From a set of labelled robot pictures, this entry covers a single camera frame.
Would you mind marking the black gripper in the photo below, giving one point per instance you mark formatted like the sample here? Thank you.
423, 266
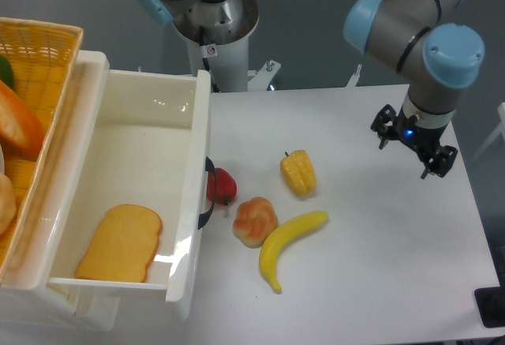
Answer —
437, 159

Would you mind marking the white top drawer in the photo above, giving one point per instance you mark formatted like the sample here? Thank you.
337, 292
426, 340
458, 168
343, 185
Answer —
149, 146

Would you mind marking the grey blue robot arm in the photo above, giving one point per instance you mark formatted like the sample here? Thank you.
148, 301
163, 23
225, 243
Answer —
440, 60

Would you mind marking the white drawer cabinet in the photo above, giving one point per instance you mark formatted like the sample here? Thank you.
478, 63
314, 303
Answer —
27, 297

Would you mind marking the yellow toy pepper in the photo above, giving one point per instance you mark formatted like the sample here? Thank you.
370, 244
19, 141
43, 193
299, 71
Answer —
298, 173

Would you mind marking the yellow toy banana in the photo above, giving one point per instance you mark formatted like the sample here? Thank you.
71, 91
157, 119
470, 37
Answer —
282, 237

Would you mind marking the orange bread roll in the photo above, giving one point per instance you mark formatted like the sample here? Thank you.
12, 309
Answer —
255, 220

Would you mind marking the black device at edge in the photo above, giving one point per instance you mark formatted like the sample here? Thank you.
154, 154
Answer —
490, 304

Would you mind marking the red toy pepper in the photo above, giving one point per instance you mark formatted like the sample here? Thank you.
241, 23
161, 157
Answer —
221, 187

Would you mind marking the toast bread slice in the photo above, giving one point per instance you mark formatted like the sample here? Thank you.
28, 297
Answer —
123, 245

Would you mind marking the yellow woven basket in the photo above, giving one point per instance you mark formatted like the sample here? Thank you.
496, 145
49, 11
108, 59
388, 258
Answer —
42, 55

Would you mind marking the orange toy bread loaf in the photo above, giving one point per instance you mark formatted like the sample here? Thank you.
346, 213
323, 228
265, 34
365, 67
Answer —
20, 128

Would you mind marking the tan toy bun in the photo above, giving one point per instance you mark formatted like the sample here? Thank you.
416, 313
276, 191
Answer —
8, 203

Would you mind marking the green toy vegetable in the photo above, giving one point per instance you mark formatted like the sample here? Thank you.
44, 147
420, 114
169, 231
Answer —
6, 72

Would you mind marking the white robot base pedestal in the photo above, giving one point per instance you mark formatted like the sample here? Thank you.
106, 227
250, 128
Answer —
216, 33

